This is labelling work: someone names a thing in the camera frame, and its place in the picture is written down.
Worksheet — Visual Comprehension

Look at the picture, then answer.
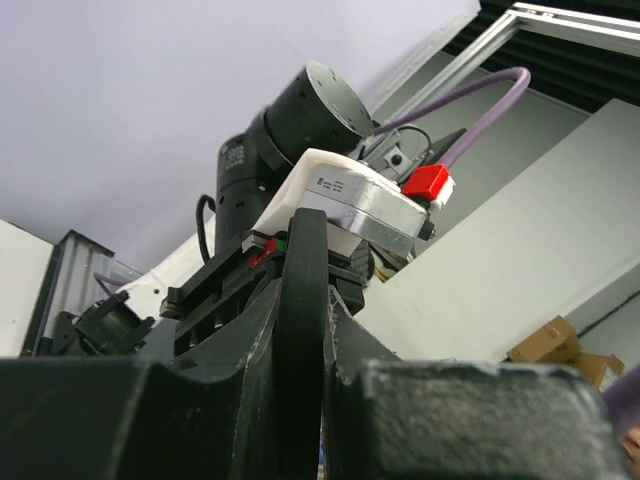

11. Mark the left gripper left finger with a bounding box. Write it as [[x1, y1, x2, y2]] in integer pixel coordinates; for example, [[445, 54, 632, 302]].
[[1, 282, 280, 479]]

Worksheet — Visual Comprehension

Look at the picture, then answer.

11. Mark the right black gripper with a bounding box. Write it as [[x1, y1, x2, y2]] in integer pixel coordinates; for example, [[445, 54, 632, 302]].
[[160, 239, 370, 356]]

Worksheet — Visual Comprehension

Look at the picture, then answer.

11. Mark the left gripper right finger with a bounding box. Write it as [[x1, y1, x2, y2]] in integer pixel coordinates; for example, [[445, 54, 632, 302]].
[[324, 292, 630, 479]]

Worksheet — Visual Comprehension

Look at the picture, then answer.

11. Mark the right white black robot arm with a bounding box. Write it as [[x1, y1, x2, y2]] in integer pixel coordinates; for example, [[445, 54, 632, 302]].
[[40, 62, 373, 356]]

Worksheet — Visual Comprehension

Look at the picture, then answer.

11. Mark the cardboard box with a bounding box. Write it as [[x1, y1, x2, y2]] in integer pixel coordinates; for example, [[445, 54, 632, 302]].
[[507, 316, 625, 393]]

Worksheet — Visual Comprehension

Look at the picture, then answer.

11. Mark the black monitor on stand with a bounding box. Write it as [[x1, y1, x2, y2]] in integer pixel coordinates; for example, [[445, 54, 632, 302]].
[[428, 128, 466, 164]]

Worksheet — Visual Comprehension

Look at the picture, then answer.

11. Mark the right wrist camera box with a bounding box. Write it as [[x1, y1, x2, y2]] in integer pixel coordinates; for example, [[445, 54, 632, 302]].
[[252, 148, 428, 257]]

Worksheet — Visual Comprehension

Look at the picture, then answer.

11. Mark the webcam on frame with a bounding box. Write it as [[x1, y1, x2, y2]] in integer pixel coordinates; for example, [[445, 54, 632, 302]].
[[380, 146, 410, 182]]

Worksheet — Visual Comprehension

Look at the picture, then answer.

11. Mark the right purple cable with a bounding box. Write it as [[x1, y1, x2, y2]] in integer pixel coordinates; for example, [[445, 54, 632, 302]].
[[372, 65, 532, 169]]

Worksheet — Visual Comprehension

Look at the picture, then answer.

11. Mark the aluminium frame profile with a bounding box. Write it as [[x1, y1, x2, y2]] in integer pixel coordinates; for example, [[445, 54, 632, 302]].
[[376, 1, 639, 145]]

